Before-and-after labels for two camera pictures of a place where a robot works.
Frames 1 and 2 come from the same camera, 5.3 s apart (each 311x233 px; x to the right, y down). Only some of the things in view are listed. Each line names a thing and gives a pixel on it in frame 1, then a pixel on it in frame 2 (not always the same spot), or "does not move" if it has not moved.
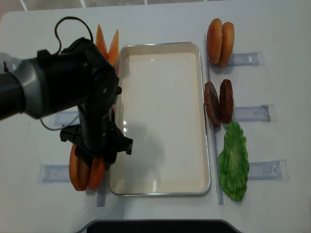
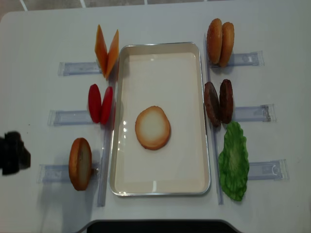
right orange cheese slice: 113,53 does not move
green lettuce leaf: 233,162 does not move
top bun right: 227,43 does not move
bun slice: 96,173 to 152,127
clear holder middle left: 64,117 does not move
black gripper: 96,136 to 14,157
